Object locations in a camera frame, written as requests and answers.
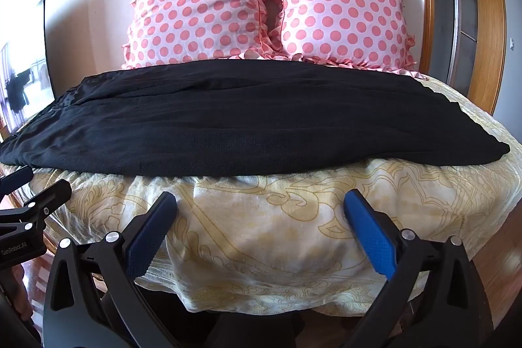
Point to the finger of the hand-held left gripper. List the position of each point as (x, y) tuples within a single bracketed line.
[(18, 176), (51, 196)]

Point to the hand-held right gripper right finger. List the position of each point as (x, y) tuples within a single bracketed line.
[(372, 236)]

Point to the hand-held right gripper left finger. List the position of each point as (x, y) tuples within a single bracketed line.
[(150, 227)]

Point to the black pants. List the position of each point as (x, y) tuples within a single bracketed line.
[(244, 128)]

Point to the yellow patterned blanket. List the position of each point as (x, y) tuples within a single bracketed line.
[(265, 217)]

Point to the black framed screen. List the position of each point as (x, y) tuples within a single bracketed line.
[(28, 66)]

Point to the grey door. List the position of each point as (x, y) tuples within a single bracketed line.
[(461, 26)]

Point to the pink polka dot pillow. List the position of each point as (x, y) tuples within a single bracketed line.
[(338, 5), (195, 1)]

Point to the wooden door frame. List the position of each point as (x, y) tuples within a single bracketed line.
[(428, 5)]

